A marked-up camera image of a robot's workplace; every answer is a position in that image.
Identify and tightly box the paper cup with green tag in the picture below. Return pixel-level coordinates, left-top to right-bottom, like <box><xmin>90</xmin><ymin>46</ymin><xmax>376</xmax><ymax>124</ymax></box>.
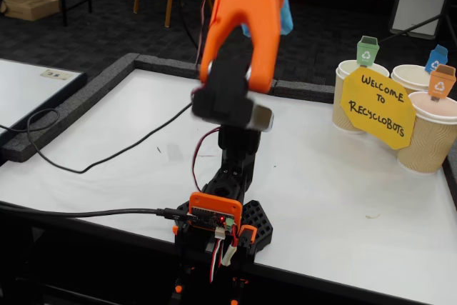
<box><xmin>331</xmin><ymin>60</ymin><xmax>390</xmax><ymax>134</ymax></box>

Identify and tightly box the short black foam strip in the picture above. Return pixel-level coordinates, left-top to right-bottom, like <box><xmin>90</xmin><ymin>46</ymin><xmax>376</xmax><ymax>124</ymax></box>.
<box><xmin>273</xmin><ymin>79</ymin><xmax>336</xmax><ymax>104</ymax></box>

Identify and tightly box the green recycling bin tag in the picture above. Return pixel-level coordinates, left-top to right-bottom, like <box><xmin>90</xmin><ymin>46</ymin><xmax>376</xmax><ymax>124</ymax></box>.
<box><xmin>356</xmin><ymin>35</ymin><xmax>381</xmax><ymax>69</ymax></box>

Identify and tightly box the yellow welcome sign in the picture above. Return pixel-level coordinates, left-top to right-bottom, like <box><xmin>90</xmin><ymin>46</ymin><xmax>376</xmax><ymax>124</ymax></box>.
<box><xmin>340</xmin><ymin>66</ymin><xmax>417</xmax><ymax>150</ymax></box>

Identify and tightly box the black robot base with clamps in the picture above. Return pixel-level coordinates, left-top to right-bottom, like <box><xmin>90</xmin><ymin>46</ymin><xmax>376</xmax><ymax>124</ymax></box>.
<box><xmin>171</xmin><ymin>156</ymin><xmax>274</xmax><ymax>305</ymax></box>

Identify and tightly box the cardboard box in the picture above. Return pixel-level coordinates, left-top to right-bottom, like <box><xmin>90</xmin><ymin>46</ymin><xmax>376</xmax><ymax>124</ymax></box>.
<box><xmin>0</xmin><ymin>0</ymin><xmax>61</xmax><ymax>22</ymax></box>

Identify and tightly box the thick black USB cable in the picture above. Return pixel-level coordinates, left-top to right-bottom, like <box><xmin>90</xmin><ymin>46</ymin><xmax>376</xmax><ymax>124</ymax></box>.
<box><xmin>0</xmin><ymin>200</ymin><xmax>196</xmax><ymax>222</ymax></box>

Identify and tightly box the blue recycling bin tag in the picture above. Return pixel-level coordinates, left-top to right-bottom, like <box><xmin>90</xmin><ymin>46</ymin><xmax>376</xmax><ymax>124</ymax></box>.
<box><xmin>424</xmin><ymin>44</ymin><xmax>449</xmax><ymax>73</ymax></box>

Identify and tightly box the blue paper ball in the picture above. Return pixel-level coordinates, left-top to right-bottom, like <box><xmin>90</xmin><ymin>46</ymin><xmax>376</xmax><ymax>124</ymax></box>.
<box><xmin>241</xmin><ymin>0</ymin><xmax>294</xmax><ymax>38</ymax></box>

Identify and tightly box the thin black camera cable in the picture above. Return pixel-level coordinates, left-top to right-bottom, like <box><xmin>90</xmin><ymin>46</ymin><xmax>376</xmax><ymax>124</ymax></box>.
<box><xmin>0</xmin><ymin>0</ymin><xmax>201</xmax><ymax>174</ymax></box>

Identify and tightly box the small paper label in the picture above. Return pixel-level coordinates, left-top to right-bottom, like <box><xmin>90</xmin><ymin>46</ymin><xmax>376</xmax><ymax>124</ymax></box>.
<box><xmin>40</xmin><ymin>69</ymin><xmax>74</xmax><ymax>81</ymax></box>

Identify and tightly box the red white black servo wire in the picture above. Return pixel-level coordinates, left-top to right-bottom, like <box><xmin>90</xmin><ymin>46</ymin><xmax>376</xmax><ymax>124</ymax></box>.
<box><xmin>209</xmin><ymin>236</ymin><xmax>233</xmax><ymax>283</ymax></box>

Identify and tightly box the paper cup with blue tag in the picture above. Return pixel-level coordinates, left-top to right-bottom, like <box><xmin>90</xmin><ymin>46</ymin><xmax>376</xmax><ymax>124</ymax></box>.
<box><xmin>391</xmin><ymin>64</ymin><xmax>443</xmax><ymax>95</ymax></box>

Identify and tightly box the orange recycling bin tag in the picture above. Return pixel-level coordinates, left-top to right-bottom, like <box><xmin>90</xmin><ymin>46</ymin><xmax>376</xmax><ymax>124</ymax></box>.
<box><xmin>427</xmin><ymin>64</ymin><xmax>457</xmax><ymax>102</ymax></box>

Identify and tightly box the orange controller board housing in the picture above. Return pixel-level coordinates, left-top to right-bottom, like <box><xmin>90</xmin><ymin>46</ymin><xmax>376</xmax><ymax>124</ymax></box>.
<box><xmin>188</xmin><ymin>191</ymin><xmax>243</xmax><ymax>230</ymax></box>

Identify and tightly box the long black foam strip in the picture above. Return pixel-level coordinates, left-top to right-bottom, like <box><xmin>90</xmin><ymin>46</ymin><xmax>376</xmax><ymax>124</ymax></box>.
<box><xmin>134</xmin><ymin>54</ymin><xmax>278</xmax><ymax>95</ymax></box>
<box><xmin>1</xmin><ymin>53</ymin><xmax>140</xmax><ymax>163</ymax></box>

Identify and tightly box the paper cup with orange tag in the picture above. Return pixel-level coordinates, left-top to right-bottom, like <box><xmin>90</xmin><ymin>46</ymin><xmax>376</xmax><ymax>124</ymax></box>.
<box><xmin>396</xmin><ymin>91</ymin><xmax>457</xmax><ymax>174</ymax></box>

